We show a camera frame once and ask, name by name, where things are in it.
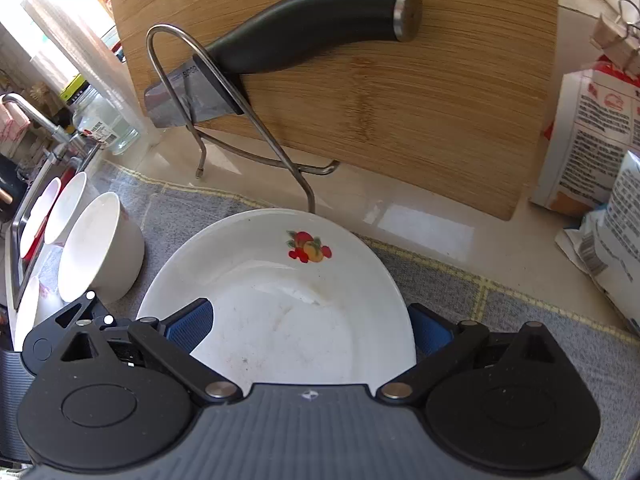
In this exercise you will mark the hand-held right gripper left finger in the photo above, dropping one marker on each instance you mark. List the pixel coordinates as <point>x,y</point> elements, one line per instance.
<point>192,327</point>

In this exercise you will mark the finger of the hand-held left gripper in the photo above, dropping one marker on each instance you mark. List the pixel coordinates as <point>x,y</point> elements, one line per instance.
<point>75,310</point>

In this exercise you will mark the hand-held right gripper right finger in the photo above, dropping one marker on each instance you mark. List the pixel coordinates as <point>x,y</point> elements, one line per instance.
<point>430,330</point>

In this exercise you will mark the white pink-flower bowl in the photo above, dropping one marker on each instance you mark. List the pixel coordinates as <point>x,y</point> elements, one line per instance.
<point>67,205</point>
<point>35,305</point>
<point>95,250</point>

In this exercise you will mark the white fruit-print plate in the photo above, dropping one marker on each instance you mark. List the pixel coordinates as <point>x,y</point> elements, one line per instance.
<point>300,310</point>

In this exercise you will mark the grey-blue checkered cloth mat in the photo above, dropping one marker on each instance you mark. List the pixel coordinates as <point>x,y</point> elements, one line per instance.
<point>450,280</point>

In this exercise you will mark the steel sink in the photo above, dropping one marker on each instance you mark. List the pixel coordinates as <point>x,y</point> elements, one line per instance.
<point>16,270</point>

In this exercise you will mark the red basin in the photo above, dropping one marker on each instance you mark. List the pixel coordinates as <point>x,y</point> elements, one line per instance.
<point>30,251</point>

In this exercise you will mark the glass jar with green lid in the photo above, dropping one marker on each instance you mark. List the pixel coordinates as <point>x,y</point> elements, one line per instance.
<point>107,125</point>

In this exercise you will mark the metal faucet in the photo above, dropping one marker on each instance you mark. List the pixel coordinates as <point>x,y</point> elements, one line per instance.
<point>45,122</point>

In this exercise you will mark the white printed plastic bag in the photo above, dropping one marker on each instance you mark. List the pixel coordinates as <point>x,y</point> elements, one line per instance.
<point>615,240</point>

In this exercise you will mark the bamboo cutting board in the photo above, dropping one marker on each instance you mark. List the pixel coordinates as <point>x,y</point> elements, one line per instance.
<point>400,110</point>

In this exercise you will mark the red and white paper bag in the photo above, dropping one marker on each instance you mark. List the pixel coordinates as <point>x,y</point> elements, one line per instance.
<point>590,135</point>

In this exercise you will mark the tall cling film roll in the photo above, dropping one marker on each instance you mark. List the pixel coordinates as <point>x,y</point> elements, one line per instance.
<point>75,35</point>

